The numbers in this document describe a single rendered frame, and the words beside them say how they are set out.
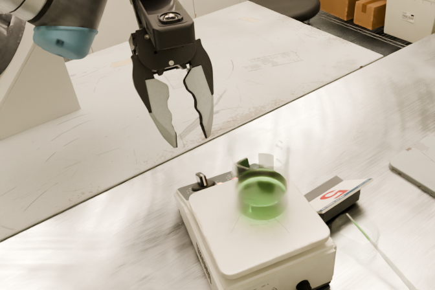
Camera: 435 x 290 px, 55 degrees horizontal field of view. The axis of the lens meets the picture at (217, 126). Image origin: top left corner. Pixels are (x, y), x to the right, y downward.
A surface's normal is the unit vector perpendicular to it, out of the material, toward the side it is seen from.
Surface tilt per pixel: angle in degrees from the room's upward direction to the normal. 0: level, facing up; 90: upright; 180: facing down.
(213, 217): 0
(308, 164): 0
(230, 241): 0
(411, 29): 93
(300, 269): 90
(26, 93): 90
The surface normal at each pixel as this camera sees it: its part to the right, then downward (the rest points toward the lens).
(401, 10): -0.83, 0.43
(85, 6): 0.73, 0.03
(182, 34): 0.32, 0.56
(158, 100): 0.26, 0.06
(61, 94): 0.54, 0.46
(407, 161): -0.10, -0.80
